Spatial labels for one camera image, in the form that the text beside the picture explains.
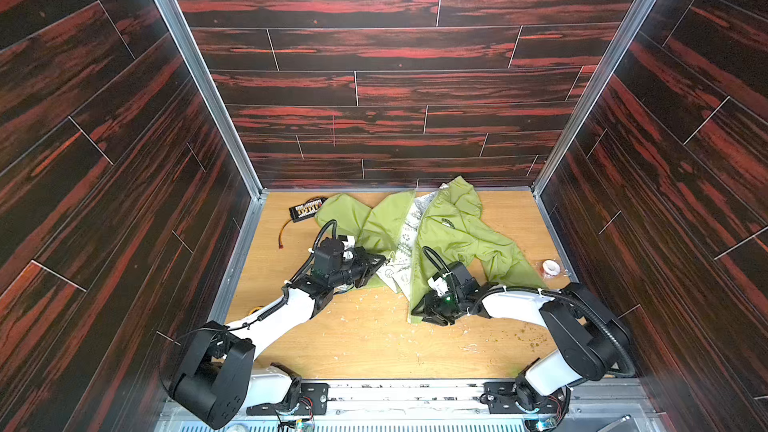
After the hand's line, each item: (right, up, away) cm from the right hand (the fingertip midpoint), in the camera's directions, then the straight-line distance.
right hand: (419, 312), depth 88 cm
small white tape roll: (+44, +12, +8) cm, 46 cm away
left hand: (-9, +17, -8) cm, 21 cm away
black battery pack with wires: (-41, +31, +23) cm, 56 cm away
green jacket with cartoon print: (+12, +28, +17) cm, 35 cm away
